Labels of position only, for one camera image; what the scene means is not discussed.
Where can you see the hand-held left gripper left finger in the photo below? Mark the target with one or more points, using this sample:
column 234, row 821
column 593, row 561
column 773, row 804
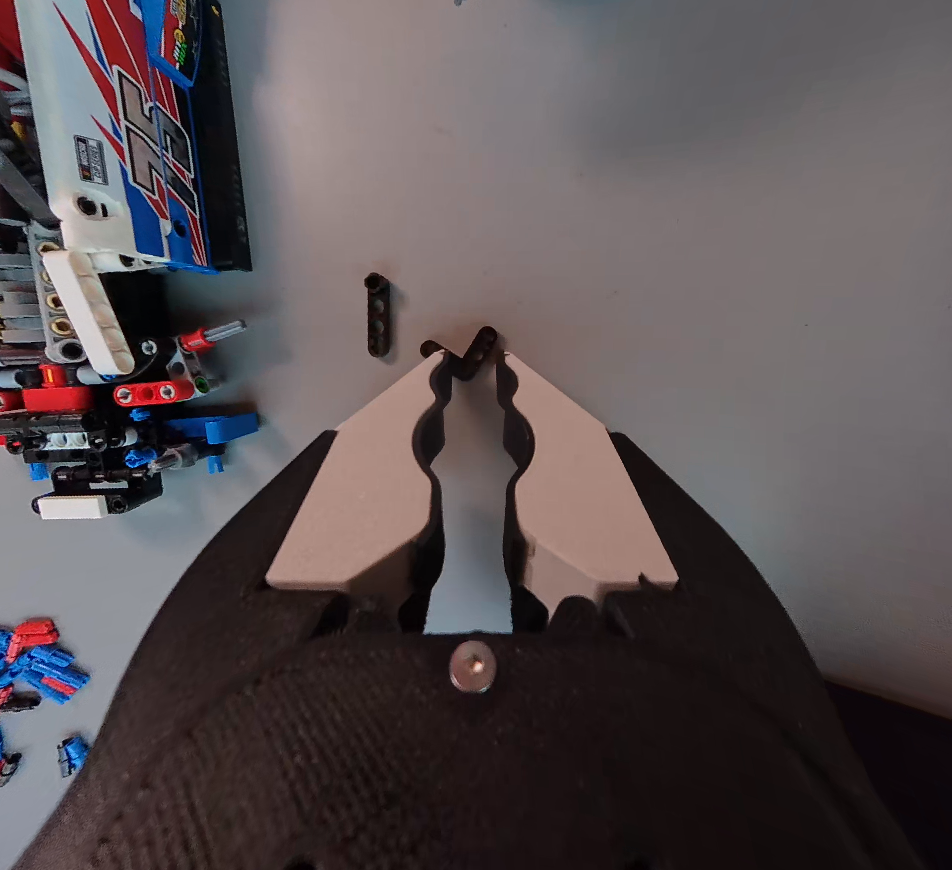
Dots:
column 357, row 513

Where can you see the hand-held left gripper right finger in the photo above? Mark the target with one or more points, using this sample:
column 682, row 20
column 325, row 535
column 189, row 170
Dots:
column 595, row 513

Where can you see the black thin frame piece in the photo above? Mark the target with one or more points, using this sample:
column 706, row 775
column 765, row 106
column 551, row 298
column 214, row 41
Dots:
column 468, row 356

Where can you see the black thin connector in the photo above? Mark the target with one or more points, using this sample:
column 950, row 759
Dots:
column 378, row 316

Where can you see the toy race car model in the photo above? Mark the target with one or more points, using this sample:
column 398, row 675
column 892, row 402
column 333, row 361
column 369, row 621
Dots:
column 111, row 178

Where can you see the grey desk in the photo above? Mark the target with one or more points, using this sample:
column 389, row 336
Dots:
column 669, row 215

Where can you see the pile of blue pins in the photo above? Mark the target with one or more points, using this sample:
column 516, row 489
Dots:
column 44, row 669

